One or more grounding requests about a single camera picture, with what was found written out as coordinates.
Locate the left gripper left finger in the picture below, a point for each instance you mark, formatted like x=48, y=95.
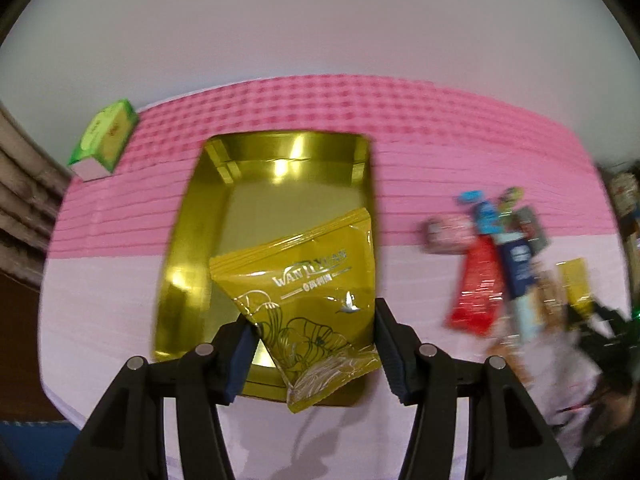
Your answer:
x=124, y=436

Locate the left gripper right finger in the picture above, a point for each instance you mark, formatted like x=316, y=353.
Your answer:
x=508, y=437

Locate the yellow flower snack bag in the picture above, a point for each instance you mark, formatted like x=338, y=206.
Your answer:
x=575, y=282

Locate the blue soda cracker pack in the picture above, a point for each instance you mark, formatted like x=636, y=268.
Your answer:
x=516, y=261

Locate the red clear snack pack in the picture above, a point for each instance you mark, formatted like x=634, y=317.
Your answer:
x=480, y=297

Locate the dark sesame bar pack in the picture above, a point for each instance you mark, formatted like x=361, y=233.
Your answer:
x=528, y=222

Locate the green yellow candy packet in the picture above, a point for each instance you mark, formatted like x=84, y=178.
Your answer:
x=508, y=200

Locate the light blue candy packet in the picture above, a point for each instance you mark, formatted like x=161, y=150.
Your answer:
x=485, y=214

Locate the pink white candy packet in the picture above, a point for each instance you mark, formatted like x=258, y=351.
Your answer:
x=449, y=234

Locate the clear fried twist bag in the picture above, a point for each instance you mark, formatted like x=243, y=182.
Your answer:
x=550, y=302

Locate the blue floor mat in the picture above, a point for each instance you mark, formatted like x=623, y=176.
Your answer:
x=35, y=450

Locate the pink checked tablecloth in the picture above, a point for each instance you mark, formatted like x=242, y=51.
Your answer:
x=430, y=143

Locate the beige patterned curtain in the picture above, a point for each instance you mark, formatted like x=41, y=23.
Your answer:
x=32, y=188

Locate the red gold toffee tin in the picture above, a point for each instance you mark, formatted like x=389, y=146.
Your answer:
x=249, y=189

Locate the green tissue box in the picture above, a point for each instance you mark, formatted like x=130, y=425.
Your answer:
x=100, y=147

